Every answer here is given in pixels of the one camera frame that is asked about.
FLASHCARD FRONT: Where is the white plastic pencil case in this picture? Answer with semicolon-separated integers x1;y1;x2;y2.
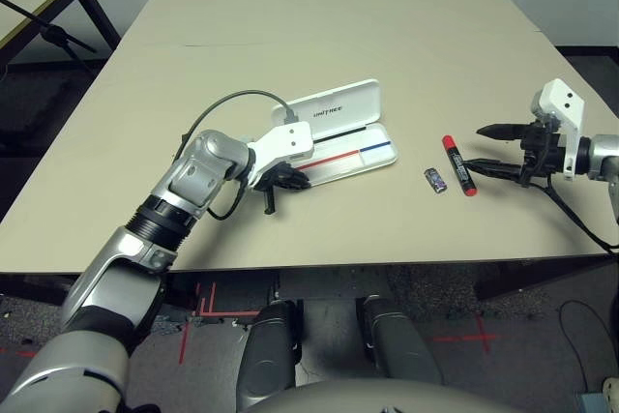
270;78;400;188

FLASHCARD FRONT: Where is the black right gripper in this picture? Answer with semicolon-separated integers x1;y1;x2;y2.
466;119;568;188

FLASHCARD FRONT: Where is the red black whiteboard marker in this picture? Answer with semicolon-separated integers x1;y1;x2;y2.
441;134;478;197

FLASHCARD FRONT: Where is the black tripod stand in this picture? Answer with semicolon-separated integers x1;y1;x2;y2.
0;0;98;75

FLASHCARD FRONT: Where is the red tape cross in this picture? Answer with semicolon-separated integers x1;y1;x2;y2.
432;313;499;351

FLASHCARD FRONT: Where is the grey robot torso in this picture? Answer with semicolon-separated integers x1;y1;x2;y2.
236;378;518;413

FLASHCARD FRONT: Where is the black floor cable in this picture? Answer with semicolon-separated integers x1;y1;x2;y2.
559;301;608;385

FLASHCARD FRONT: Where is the black table base beam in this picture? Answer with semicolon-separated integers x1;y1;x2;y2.
476;262;538;301

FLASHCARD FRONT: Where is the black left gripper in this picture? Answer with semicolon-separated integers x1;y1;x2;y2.
257;162;312;217

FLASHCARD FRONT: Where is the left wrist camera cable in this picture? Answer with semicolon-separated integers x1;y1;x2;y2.
179;89;299;221

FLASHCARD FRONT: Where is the blue floor box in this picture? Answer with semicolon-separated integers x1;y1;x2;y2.
577;391;619;413

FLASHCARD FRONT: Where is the beige side table black frame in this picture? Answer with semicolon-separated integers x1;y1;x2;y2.
0;0;122;75

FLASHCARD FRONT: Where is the small silver battery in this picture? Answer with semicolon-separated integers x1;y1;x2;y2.
424;167;449;193

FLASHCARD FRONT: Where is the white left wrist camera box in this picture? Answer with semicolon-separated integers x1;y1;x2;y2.
246;121;314;187

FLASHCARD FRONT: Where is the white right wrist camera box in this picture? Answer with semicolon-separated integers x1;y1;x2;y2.
529;77;585;180

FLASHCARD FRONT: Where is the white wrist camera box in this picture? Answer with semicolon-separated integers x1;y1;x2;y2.
246;121;314;187
529;77;585;180

